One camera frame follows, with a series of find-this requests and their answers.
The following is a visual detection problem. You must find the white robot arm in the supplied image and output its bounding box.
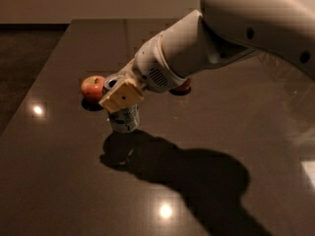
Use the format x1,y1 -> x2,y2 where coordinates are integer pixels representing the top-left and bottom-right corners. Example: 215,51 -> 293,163
99,0 -> 315,112

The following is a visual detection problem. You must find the silver green 7up can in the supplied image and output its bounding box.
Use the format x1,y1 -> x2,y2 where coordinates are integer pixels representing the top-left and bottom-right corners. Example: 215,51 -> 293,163
99,74 -> 140,134

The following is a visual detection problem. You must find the red coca-cola can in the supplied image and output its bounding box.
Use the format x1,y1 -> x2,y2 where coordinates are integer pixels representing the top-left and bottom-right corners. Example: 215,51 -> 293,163
172,78 -> 191,93

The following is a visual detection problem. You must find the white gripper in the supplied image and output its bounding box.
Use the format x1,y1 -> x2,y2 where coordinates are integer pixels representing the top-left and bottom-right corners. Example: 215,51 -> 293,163
98,31 -> 186,113

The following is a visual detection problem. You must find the red apple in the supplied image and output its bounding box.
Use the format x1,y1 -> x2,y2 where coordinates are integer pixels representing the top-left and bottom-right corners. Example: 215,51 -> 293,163
81,76 -> 105,104

